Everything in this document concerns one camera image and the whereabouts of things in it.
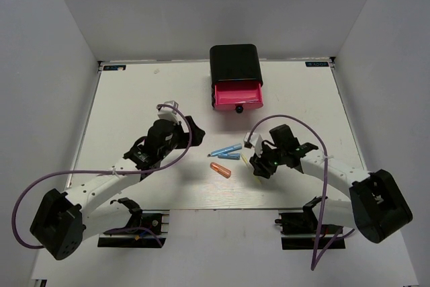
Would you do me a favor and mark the yellow thin pen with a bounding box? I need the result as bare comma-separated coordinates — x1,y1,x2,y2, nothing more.
241,153,261,186

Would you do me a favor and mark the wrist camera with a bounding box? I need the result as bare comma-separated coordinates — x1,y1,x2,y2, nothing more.
243,132,263,157
157,100,179,124

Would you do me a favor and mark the blue highlighter pen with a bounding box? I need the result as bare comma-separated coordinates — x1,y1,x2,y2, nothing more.
208,144,243,157

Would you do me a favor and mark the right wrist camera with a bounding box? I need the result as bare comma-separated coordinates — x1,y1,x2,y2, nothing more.
243,132,263,157

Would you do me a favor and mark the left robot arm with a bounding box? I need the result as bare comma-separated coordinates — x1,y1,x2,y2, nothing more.
30,114,206,260

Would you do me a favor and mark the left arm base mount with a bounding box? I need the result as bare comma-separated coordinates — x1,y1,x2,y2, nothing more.
97,210,169,249

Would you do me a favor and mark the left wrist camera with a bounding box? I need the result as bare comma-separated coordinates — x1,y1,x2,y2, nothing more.
157,100,179,124

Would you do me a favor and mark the purple cable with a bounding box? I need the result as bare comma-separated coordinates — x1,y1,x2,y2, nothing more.
11,104,194,250
247,114,357,271

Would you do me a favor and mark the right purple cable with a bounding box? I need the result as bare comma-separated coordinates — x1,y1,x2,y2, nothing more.
247,114,357,271

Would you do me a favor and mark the pink drawer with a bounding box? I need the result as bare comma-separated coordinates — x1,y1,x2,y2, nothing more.
212,81,263,114

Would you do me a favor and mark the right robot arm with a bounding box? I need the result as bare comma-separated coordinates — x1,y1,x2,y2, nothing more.
244,124,413,243

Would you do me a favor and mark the black drawer cabinet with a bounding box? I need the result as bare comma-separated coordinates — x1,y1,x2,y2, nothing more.
209,44,263,86

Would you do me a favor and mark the left table logo sticker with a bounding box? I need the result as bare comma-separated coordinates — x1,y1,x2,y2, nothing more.
103,65,126,71

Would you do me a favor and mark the blue thin pen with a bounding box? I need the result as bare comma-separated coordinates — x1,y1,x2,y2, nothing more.
239,99,260,104

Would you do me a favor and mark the orange marker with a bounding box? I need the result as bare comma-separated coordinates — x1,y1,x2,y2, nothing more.
210,162,231,178

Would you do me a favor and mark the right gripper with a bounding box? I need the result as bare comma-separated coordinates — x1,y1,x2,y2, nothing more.
250,142,286,179

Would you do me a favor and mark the table logo sticker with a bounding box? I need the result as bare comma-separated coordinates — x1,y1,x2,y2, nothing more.
305,61,329,67
103,65,126,71

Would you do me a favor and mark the right table logo sticker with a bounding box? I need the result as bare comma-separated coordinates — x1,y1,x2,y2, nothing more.
305,61,329,67

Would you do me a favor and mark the blue marker cap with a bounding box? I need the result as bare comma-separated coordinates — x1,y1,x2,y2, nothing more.
218,153,241,160

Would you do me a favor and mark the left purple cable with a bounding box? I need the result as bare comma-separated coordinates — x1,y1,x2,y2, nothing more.
11,104,194,250

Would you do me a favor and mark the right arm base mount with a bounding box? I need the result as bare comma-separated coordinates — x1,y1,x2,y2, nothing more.
274,197,346,250

